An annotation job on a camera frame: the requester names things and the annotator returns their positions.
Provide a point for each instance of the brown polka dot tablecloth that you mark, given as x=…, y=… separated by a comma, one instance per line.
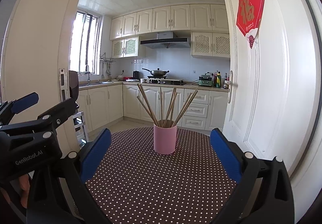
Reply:
x=156, y=188

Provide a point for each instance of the gas stove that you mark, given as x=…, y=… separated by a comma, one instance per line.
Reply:
x=167, y=81

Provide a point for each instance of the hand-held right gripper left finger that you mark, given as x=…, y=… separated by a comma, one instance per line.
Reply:
x=96, y=153

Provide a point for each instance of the pink cup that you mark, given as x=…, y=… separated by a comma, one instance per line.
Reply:
x=164, y=139

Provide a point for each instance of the red paper door decoration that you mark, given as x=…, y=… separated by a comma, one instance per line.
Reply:
x=250, y=10

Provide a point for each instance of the sink faucet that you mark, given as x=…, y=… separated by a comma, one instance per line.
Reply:
x=88, y=74

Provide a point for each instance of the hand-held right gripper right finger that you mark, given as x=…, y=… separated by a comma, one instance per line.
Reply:
x=224, y=156

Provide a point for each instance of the metal door strike plate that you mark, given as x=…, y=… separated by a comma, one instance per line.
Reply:
x=62, y=84

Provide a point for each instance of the wok with lid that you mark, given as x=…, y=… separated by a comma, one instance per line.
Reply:
x=158, y=72

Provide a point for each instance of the wall utensil rack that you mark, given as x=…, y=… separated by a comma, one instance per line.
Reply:
x=107, y=61

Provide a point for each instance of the row of upper cream cabinets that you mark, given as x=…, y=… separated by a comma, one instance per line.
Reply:
x=171, y=19

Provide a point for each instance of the wide lattice door cabinet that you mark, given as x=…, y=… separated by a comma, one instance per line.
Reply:
x=210, y=45

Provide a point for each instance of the person's left hand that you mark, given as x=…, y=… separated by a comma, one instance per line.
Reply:
x=24, y=186

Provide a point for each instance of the lower cream kitchen cabinets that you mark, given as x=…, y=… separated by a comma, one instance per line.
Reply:
x=100, y=105

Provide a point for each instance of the white door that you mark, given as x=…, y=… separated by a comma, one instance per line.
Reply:
x=276, y=75

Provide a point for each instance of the range hood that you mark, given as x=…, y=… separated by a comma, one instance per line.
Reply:
x=164, y=40

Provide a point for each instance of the black appliance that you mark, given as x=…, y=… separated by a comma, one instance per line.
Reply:
x=73, y=85

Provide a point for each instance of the black kettle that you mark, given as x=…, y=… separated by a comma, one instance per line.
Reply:
x=136, y=75

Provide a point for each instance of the yellow green bottle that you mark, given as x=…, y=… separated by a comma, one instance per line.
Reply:
x=218, y=80

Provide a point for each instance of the small lattice door cabinet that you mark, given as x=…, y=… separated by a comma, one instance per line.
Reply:
x=125, y=47

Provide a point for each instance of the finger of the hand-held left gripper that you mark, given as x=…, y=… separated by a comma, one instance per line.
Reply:
x=25, y=102
x=63, y=110

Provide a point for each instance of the window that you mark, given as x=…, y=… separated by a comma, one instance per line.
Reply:
x=84, y=42

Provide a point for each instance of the green kitchen appliance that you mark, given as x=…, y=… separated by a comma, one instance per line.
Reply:
x=205, y=81

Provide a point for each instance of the bunch of wooden chopsticks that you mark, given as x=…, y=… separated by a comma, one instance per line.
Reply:
x=148, y=106

